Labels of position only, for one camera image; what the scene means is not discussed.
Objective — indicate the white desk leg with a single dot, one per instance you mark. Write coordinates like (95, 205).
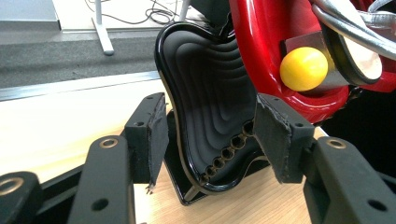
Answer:
(101, 28)

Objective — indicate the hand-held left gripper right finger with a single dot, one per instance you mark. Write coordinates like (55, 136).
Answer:
(280, 140)

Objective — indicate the red and black two-tier rack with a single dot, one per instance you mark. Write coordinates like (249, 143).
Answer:
(214, 93)

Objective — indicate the metal floor rail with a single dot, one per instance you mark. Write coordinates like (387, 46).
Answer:
(77, 85)

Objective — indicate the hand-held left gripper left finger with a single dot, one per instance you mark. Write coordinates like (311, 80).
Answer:
(146, 140)

